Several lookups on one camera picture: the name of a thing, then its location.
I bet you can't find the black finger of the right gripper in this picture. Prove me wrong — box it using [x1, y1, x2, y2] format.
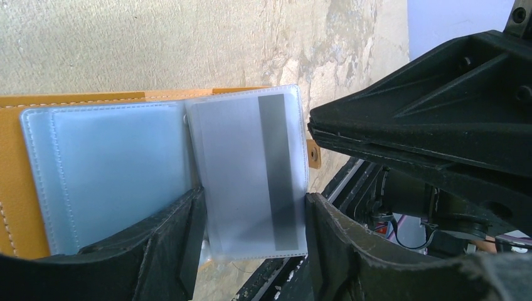
[308, 31, 531, 177]

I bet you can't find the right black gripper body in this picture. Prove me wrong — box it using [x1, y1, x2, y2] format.
[379, 164, 531, 236]

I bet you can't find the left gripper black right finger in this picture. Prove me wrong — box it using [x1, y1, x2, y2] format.
[304, 192, 532, 301]

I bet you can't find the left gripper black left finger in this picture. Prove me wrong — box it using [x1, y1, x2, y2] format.
[1, 188, 206, 300]

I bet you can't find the light blue credit card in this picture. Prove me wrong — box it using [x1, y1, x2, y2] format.
[19, 101, 197, 255]

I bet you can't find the orange card holder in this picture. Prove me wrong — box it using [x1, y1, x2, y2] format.
[0, 86, 323, 260]

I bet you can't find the grey striped credit card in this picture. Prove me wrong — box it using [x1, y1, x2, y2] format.
[186, 85, 309, 260]

